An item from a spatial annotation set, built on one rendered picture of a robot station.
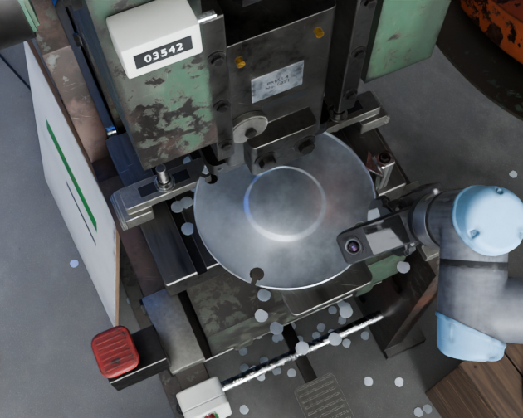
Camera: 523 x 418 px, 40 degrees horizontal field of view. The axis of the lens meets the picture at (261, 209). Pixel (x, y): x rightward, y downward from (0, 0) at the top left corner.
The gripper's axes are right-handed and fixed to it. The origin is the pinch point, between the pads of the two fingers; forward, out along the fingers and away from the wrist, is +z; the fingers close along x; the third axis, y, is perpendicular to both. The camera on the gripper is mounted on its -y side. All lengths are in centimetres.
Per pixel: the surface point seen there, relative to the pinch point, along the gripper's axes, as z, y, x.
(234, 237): 4.7, -19.4, 7.0
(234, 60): -25.3, -15.0, 27.7
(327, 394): 52, -9, -38
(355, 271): -0.8, -5.3, -5.2
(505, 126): 86, 78, -4
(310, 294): -0.8, -13.2, -5.2
